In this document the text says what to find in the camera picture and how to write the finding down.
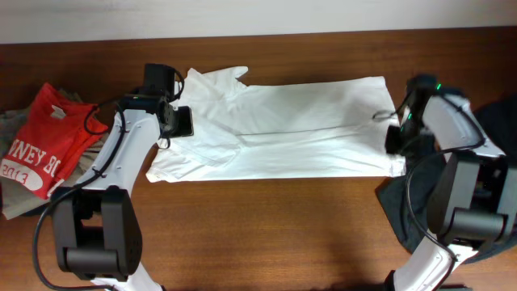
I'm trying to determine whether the white t-shirt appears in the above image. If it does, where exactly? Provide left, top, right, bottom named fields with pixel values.
left=146, top=66, right=406, bottom=183

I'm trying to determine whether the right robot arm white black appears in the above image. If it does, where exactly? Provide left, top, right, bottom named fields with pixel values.
left=382, top=74, right=516, bottom=290

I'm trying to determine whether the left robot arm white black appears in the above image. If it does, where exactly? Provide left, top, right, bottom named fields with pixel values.
left=44, top=64, right=193, bottom=290

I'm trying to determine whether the black Nike t-shirt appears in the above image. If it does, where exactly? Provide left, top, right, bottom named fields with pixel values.
left=376, top=94, right=516, bottom=264

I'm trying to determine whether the red printed t-shirt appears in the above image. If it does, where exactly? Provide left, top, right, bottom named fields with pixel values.
left=1, top=83, right=108, bottom=199

